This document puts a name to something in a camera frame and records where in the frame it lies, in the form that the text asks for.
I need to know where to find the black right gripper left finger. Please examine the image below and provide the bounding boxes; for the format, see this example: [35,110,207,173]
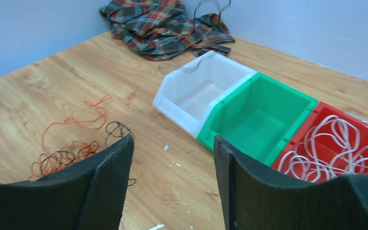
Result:
[0,135,134,230]

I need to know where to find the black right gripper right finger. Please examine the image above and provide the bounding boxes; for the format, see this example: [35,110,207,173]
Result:
[213,136,368,230]

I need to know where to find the orange cable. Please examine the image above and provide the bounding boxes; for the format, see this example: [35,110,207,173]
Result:
[28,94,113,182]

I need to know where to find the white cable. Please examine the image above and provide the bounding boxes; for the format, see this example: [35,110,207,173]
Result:
[277,115,368,183]

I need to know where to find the green plastic bin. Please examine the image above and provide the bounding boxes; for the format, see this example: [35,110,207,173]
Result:
[197,72,318,166]

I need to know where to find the red plastic bin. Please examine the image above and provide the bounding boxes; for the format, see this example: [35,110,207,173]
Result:
[272,102,368,184]

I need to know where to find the white plastic bin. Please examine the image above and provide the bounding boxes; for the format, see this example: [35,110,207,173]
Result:
[153,51,257,138]

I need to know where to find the plaid flannel shirt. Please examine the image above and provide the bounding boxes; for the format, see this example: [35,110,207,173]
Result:
[99,0,235,61]

